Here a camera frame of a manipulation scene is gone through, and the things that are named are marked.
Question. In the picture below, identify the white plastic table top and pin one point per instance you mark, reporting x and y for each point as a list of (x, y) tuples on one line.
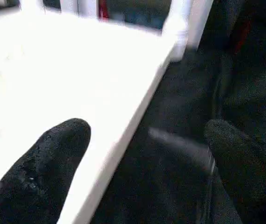
[(77, 70)]

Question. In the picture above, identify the red bottle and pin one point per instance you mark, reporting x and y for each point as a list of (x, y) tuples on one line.
[(102, 8)]

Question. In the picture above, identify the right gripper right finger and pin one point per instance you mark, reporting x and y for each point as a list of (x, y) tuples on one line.
[(247, 177)]

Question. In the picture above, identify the white glass-door cabinet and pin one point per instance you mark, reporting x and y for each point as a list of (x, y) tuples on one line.
[(200, 18)]

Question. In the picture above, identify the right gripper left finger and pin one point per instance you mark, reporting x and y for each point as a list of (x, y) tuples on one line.
[(37, 182)]

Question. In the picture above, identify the black mat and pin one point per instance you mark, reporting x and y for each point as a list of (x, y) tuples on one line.
[(170, 112)]

